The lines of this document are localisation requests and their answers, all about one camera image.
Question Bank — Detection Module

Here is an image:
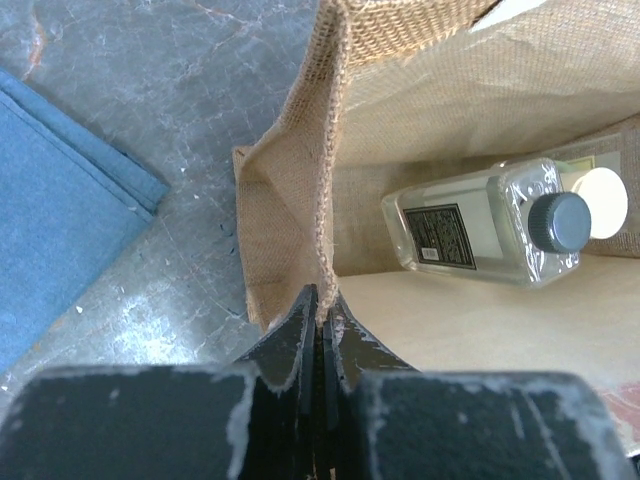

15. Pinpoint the clear bottle black cap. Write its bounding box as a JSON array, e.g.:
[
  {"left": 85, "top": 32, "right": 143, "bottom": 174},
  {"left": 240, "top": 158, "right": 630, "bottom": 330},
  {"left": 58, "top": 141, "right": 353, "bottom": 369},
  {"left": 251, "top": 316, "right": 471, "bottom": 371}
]
[{"left": 381, "top": 158, "right": 592, "bottom": 288}]

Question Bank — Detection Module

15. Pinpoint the brown canvas tote bag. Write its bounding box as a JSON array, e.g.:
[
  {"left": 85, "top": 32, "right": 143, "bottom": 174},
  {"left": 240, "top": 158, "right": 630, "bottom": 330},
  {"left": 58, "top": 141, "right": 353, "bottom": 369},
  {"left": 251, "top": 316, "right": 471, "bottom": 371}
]
[{"left": 232, "top": 0, "right": 640, "bottom": 431}]

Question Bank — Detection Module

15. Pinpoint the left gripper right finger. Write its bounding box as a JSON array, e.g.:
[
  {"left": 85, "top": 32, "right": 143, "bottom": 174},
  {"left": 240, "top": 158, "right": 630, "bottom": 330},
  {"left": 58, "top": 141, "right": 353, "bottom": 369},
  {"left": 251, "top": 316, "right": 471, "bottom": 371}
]
[{"left": 322, "top": 300, "right": 625, "bottom": 479}]

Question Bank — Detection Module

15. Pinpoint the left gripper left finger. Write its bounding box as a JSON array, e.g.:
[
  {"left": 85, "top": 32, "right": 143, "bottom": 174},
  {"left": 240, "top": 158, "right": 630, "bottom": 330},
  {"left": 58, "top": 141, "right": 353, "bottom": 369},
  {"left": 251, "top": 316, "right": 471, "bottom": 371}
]
[{"left": 1, "top": 285, "right": 317, "bottom": 479}]

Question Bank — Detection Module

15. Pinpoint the blue cloth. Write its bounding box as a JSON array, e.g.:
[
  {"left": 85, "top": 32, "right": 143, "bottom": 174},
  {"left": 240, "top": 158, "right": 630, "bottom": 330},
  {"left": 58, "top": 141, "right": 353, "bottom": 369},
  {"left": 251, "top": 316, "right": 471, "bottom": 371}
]
[{"left": 1, "top": 71, "right": 169, "bottom": 370}]

